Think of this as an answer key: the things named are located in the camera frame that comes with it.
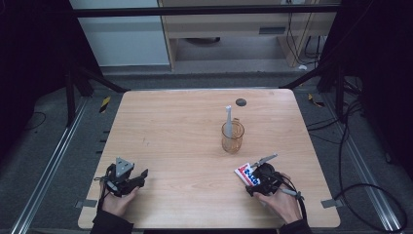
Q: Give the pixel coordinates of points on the grey round table grommet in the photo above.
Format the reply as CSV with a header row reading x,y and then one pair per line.
x,y
241,102

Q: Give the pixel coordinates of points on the yellow black striped tape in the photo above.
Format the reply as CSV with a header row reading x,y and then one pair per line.
x,y
104,104
315,100

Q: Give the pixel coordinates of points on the grey tape piece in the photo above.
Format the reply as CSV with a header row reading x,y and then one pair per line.
x,y
86,203
331,203

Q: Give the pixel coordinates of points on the small white floor object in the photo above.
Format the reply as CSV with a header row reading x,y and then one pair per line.
x,y
302,67

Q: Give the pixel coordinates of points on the white electric toothbrush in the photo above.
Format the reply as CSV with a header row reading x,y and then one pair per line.
x,y
229,122

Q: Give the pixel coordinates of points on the person's right hand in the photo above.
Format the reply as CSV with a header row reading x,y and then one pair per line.
x,y
282,204

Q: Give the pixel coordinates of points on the aluminium floor rail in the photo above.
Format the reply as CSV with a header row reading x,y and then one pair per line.
x,y
48,169
363,172

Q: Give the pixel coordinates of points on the amber transparent cup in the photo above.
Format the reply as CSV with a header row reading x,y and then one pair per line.
x,y
232,141

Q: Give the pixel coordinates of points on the black metal stand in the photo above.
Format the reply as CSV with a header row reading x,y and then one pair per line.
x,y
339,94
70,97

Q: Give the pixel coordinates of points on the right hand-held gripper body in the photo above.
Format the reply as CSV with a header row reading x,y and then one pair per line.
x,y
269,178

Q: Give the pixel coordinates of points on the person's left hand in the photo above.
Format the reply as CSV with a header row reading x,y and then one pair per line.
x,y
117,203

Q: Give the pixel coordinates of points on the black curtain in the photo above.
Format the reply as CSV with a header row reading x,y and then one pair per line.
x,y
32,65
380,65

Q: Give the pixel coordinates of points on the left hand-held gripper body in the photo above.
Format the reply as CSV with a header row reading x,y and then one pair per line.
x,y
119,180

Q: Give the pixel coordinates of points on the white cabinet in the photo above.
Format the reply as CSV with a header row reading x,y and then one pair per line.
x,y
123,35

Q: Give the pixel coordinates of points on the black horizontal frame bar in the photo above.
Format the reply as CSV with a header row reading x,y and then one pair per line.
x,y
201,10

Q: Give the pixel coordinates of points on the light wooden desk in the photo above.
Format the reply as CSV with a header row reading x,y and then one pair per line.
x,y
227,26

